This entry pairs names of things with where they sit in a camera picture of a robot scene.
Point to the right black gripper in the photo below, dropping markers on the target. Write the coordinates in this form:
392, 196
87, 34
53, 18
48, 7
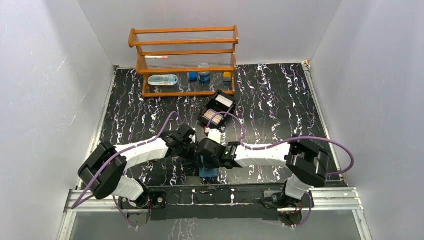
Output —
209, 165

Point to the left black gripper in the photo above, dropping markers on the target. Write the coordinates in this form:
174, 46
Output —
189, 160

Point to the blue card holder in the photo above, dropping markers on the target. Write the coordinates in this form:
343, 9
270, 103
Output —
208, 173

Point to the black card tray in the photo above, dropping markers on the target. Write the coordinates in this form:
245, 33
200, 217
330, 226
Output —
218, 107

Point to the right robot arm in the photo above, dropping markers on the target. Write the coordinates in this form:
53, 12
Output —
307, 161

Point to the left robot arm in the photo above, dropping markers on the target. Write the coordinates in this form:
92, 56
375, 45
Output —
103, 171

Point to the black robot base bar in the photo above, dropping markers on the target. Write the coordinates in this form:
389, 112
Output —
235, 201

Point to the white card stack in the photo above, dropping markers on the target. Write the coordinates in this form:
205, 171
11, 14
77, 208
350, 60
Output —
224, 100

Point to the small blue box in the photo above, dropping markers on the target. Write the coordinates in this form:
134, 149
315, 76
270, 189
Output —
192, 76

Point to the toothbrush blister pack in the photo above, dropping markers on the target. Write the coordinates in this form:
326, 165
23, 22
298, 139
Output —
163, 80

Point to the blue lidded jar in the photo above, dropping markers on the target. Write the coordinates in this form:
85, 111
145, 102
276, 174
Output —
204, 76

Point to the yellow and grey sponge block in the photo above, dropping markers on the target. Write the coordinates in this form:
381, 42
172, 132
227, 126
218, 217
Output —
227, 77

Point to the white and orange tube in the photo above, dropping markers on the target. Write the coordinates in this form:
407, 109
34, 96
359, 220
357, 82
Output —
154, 57

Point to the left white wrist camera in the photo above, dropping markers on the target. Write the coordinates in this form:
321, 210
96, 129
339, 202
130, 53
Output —
191, 134

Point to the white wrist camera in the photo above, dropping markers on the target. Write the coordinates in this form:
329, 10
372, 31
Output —
191, 134
214, 135

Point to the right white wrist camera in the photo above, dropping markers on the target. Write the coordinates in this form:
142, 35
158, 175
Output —
214, 135

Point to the orange wooden wire shelf rack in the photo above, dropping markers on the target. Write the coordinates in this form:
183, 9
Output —
186, 49

